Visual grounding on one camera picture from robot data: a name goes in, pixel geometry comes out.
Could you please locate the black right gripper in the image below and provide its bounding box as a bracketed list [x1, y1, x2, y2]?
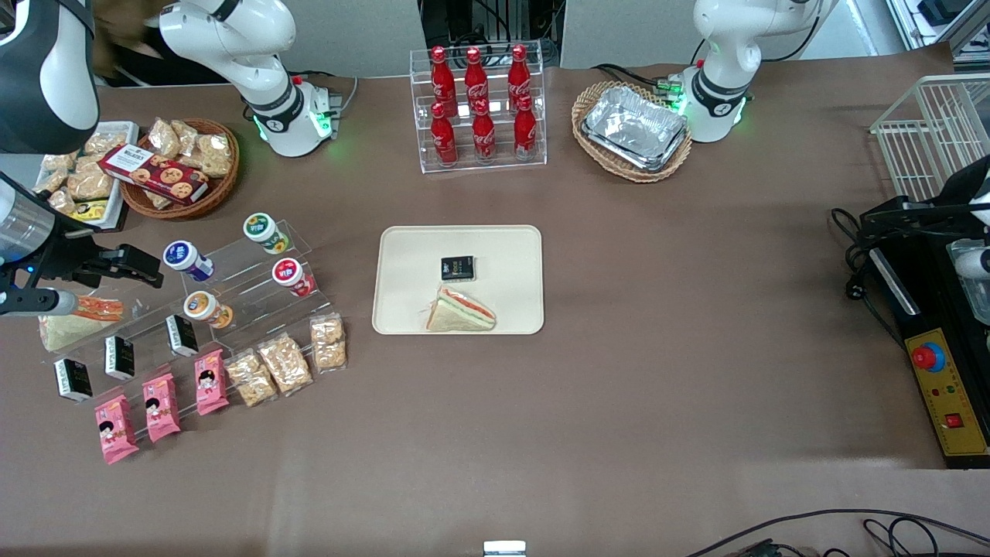
[23, 231, 166, 290]

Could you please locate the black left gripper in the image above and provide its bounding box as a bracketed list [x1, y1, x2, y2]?
[859, 196, 981, 237]

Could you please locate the green-lid gum bottle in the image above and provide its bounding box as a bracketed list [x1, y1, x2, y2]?
[244, 213, 290, 255]

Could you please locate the blue-lid gum bottle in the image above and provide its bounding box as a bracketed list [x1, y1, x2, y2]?
[162, 241, 215, 282]

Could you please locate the orange-lid gum bottle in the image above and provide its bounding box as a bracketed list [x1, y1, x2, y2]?
[183, 291, 234, 330]

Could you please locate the white rectangular snack tray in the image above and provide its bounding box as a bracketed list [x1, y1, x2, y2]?
[35, 121, 140, 231]

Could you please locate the red-lid gum bottle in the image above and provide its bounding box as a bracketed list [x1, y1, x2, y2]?
[271, 258, 316, 299]

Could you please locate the aluminium foil tray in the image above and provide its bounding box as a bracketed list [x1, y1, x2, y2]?
[580, 85, 689, 173]

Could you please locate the beige plastic tray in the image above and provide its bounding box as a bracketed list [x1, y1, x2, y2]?
[372, 225, 545, 336]

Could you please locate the wide clear acrylic step stand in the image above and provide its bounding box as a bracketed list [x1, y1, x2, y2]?
[43, 290, 347, 403]

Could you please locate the wrapped triangle sandwich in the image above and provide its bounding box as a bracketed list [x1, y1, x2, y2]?
[425, 285, 497, 333]
[39, 296, 125, 353]

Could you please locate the dark red cookie box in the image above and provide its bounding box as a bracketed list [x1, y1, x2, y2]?
[98, 144, 210, 206]

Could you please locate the small clear acrylic step stand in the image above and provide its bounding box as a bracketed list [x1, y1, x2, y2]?
[179, 220, 316, 350]

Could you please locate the dark brown wicker basket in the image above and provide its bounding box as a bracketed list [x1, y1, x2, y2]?
[120, 118, 241, 221]

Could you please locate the clear plastic container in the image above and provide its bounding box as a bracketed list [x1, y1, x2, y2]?
[947, 238, 990, 326]

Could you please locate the pink snack packet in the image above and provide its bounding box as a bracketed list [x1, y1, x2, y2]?
[94, 395, 140, 465]
[142, 373, 182, 443]
[194, 349, 230, 416]

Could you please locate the clear-wrapped rice cracker pack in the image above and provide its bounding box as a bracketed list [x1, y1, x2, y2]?
[257, 333, 314, 397]
[225, 350, 278, 408]
[310, 313, 348, 374]

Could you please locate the black yellow control box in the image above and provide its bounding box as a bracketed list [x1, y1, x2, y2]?
[866, 232, 990, 470]

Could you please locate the person in brown clothing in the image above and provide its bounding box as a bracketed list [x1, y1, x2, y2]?
[93, 0, 233, 86]

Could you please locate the light tan wicker basket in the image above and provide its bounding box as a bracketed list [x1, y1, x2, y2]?
[572, 81, 694, 183]

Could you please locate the brown table cloth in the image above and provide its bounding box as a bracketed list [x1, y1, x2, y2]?
[0, 43, 990, 557]

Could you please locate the red cola bottle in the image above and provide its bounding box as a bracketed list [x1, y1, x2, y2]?
[464, 46, 490, 113]
[430, 46, 457, 117]
[513, 94, 538, 161]
[507, 44, 533, 113]
[430, 102, 459, 166]
[471, 99, 497, 163]

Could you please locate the clear acrylic bottle rack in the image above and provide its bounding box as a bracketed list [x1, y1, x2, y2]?
[409, 40, 548, 174]

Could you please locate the black equipment rack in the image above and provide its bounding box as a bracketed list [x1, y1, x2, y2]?
[418, 0, 565, 67]

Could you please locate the black cable with plug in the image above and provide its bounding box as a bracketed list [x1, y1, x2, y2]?
[831, 207, 910, 349]

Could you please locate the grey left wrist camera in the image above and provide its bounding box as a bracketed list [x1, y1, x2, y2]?
[954, 246, 990, 281]

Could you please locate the white wire basket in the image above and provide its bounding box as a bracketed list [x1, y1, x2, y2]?
[870, 73, 990, 203]

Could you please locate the metal shelf frame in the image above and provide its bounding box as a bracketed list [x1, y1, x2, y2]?
[886, 0, 990, 63]

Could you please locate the long black floor cable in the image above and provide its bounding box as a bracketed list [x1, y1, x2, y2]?
[684, 508, 990, 557]

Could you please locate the black base cable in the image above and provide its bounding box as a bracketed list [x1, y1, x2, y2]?
[592, 62, 701, 97]

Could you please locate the looped black floor cable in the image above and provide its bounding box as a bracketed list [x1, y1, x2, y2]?
[862, 517, 943, 557]

